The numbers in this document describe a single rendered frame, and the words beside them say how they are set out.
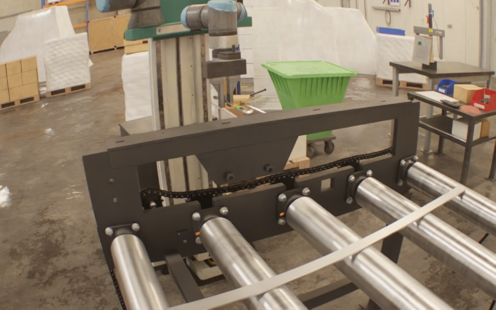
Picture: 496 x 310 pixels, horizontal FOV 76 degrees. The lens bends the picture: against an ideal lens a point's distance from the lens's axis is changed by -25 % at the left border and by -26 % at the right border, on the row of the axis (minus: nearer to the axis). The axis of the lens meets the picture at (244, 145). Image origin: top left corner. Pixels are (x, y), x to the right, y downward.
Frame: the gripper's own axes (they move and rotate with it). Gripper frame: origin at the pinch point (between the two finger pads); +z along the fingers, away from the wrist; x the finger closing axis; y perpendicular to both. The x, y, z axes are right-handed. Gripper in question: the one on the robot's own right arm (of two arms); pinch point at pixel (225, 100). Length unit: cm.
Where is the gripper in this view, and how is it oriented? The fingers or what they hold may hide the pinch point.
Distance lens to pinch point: 133.1
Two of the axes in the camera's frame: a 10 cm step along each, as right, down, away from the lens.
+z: 0.4, 9.4, 3.4
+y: -3.9, -3.0, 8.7
